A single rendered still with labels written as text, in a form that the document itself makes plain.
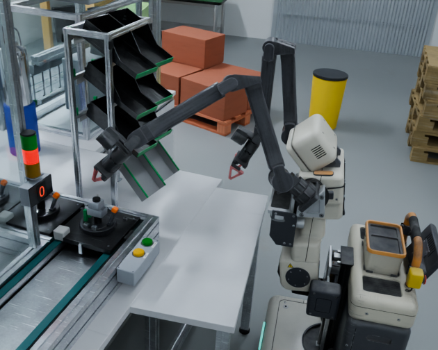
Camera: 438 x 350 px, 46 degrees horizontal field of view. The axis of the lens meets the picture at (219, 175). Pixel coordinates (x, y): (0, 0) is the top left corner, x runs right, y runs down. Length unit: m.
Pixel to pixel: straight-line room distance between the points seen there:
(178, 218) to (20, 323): 0.85
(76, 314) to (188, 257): 0.56
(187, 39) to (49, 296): 4.27
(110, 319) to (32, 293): 0.28
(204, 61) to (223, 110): 0.77
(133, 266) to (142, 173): 0.51
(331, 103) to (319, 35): 3.68
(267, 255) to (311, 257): 1.40
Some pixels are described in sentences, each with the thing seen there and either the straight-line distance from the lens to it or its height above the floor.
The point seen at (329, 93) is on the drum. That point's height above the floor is 0.42.
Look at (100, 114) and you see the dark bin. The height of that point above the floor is 1.33.
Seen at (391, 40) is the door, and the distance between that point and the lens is 9.12.
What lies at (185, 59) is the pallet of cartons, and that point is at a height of 0.52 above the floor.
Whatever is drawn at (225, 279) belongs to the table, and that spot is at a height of 0.86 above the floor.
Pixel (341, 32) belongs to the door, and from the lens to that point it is 9.05.
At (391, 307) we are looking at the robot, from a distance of 2.13.
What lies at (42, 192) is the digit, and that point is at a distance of 1.87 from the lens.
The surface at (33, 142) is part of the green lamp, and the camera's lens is 1.77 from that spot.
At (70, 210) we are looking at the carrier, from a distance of 2.18.
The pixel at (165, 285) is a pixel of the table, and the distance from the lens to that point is 1.94.
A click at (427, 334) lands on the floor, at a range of 3.30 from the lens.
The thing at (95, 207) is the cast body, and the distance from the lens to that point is 2.00.
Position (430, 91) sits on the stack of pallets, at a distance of 5.06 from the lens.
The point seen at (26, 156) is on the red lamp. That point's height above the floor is 1.34.
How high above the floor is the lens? 2.12
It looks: 28 degrees down
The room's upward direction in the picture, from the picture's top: 4 degrees clockwise
